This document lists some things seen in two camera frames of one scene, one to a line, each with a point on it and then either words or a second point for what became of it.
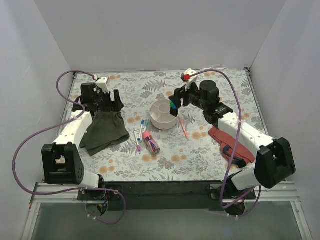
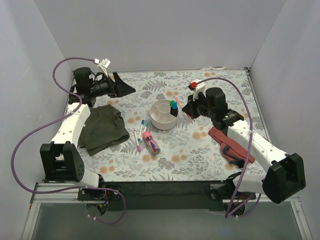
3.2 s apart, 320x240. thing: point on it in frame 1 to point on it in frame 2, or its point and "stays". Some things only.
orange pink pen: x=184 y=129 to x=180 y=105
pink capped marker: x=138 y=147 stays
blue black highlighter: x=174 y=110 stays
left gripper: x=110 y=105 to x=114 y=85
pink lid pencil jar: x=152 y=146 stays
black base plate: x=165 y=195 stays
